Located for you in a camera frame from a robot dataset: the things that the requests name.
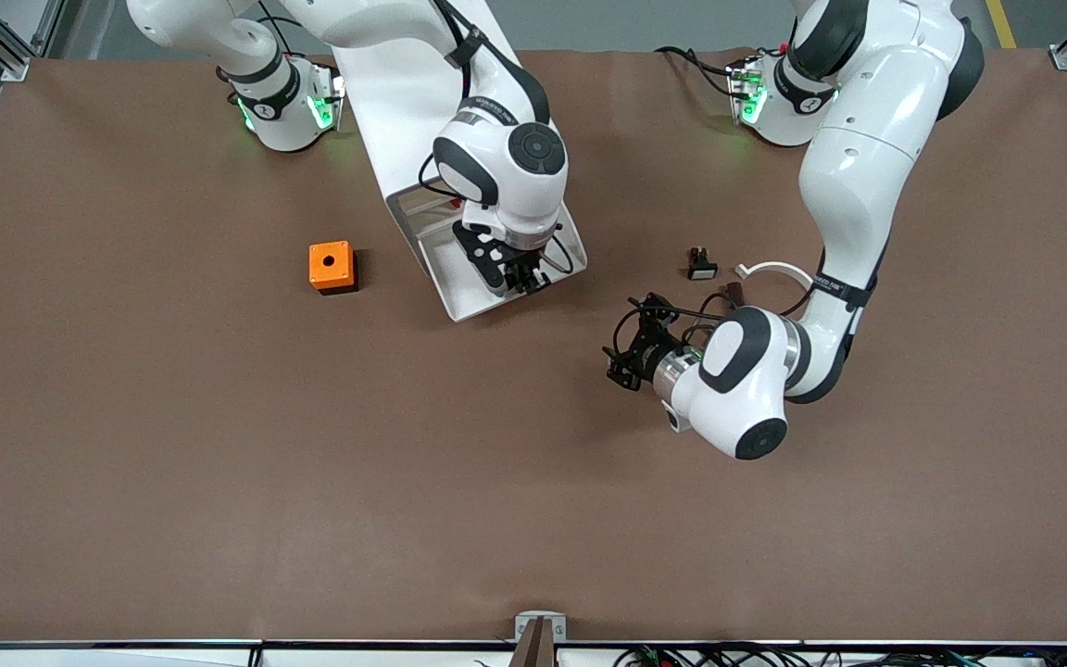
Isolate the white table edge rail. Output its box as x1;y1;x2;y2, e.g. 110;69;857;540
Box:
0;637;1067;667

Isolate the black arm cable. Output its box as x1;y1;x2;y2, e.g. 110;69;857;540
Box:
615;293;731;355
417;148;577;276

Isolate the grey metal mount bracket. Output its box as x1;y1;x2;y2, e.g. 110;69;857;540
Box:
510;611;568;667

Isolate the black base cable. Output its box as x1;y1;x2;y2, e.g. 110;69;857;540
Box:
654;44;740;98

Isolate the white curved bracket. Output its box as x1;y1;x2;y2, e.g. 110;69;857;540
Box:
734;261;818;290

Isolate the brown table mat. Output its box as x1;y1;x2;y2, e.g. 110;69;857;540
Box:
0;46;1067;645

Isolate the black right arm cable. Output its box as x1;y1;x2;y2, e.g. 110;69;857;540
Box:
417;148;577;276

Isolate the orange box with hole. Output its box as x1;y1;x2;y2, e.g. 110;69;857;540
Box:
308;241;358;296

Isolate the black cable bundle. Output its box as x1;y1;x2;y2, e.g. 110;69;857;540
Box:
612;643;1067;667

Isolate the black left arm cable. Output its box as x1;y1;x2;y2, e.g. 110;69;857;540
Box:
615;293;731;355

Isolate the white drawer cabinet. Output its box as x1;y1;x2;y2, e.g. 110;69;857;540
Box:
334;37;497;279

